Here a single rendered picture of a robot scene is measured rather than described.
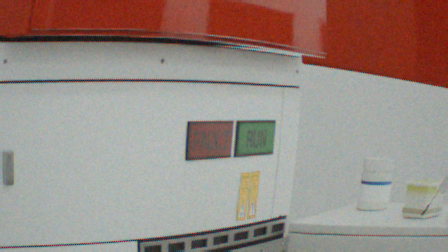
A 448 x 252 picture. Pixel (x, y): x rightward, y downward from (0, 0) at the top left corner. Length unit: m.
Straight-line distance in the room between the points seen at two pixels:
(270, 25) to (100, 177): 0.38
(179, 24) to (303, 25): 0.36
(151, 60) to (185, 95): 0.10
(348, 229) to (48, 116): 0.71
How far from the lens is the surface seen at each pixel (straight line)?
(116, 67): 1.29
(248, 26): 1.47
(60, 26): 1.09
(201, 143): 1.48
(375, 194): 1.91
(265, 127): 1.64
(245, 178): 1.61
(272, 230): 1.73
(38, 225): 1.16
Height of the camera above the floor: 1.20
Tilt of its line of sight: 3 degrees down
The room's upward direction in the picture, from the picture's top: 5 degrees clockwise
